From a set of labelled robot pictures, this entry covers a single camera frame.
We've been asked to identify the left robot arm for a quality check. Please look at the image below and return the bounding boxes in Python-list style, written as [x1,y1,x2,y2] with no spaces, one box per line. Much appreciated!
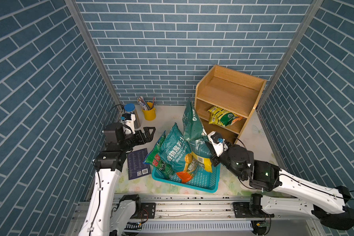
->
[79,123,156,236]

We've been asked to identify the teal and orange soil bag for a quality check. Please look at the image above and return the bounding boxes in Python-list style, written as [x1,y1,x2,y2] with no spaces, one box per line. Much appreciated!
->
[159,123,198,183]

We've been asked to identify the pens in cup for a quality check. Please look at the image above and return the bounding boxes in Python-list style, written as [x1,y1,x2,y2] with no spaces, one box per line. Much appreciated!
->
[137,96,155,111]

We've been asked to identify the yellow pen cup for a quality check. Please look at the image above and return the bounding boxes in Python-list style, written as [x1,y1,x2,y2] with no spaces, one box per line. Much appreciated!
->
[142,102,156,121]

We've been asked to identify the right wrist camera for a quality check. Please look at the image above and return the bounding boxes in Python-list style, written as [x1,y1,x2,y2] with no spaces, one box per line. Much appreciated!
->
[207,131,228,157]

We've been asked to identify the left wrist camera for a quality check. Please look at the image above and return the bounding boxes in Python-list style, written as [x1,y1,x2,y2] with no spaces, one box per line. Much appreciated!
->
[121,113,135,135]

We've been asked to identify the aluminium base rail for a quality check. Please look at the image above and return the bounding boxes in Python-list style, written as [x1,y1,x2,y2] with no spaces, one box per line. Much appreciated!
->
[67,193,325,236]

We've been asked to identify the small green red-lettered soil bag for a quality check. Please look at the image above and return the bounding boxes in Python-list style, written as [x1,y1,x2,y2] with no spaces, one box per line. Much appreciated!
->
[143,132,175,180]

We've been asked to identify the dark blue book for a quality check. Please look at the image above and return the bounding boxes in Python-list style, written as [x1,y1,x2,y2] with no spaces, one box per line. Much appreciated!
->
[127,148,151,180]

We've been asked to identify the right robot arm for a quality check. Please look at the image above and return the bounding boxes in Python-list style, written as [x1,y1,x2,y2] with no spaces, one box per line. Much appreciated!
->
[205,140,354,231]

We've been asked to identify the dark green soil bag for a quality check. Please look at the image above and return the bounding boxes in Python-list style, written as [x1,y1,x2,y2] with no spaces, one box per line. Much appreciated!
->
[183,99,212,173]

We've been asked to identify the shiny metal cylinder blue lid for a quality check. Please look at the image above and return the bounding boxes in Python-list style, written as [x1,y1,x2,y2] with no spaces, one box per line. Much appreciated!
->
[124,103,141,129]

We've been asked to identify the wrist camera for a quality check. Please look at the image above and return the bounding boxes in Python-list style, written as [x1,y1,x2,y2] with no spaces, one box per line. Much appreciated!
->
[207,131,228,157]
[121,113,135,135]

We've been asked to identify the wooden three-tier shelf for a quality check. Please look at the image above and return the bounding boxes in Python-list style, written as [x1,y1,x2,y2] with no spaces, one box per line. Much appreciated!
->
[195,65,266,144]

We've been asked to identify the yellow green fertilizer bag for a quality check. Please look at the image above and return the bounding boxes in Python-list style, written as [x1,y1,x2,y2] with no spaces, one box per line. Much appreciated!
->
[208,106,243,127]

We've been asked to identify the teal plastic basket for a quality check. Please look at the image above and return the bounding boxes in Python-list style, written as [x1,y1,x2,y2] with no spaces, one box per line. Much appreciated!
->
[152,164,221,193]

